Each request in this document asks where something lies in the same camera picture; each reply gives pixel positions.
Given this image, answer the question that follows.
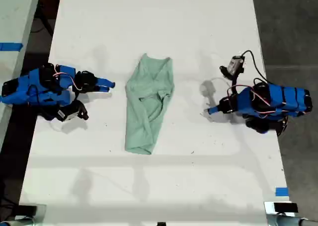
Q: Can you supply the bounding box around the pale green T-shirt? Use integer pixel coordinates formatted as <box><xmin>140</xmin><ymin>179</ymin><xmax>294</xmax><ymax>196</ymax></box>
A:
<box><xmin>124</xmin><ymin>53</ymin><xmax>175</xmax><ymax>155</ymax></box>

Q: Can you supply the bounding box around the long blue tape strip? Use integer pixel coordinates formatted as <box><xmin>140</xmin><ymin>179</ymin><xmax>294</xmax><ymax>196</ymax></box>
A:
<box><xmin>0</xmin><ymin>42</ymin><xmax>23</xmax><ymax>52</ymax></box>

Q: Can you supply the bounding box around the white side table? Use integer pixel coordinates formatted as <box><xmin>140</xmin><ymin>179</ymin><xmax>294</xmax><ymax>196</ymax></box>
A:
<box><xmin>0</xmin><ymin>0</ymin><xmax>42</xmax><ymax>147</ymax></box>

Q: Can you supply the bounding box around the silver and black box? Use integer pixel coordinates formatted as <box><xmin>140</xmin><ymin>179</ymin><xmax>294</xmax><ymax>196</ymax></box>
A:
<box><xmin>263</xmin><ymin>201</ymin><xmax>299</xmax><ymax>215</ymax></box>

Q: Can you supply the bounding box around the grey tube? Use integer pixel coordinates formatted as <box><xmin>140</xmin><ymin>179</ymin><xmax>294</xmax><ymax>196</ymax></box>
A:
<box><xmin>0</xmin><ymin>216</ymin><xmax>34</xmax><ymax>226</ymax></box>
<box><xmin>266</xmin><ymin>214</ymin><xmax>318</xmax><ymax>226</ymax></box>

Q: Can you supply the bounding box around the small black box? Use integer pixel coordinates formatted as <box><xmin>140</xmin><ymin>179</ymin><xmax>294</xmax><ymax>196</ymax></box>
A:
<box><xmin>17</xmin><ymin>204</ymin><xmax>47</xmax><ymax>217</ymax></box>

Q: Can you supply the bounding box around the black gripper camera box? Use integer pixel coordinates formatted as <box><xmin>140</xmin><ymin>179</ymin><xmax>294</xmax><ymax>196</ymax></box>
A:
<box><xmin>219</xmin><ymin>55</ymin><xmax>247</xmax><ymax>76</ymax></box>
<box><xmin>57</xmin><ymin>99</ymin><xmax>89</xmax><ymax>123</ymax></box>

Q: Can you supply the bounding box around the black camera cable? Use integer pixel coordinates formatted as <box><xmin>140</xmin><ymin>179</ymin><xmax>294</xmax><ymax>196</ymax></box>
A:
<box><xmin>241</xmin><ymin>50</ymin><xmax>268</xmax><ymax>84</ymax></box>

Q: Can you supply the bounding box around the black floor cable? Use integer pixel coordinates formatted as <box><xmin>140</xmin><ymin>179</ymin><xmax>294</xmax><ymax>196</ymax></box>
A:
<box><xmin>30</xmin><ymin>11</ymin><xmax>54</xmax><ymax>34</ymax></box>

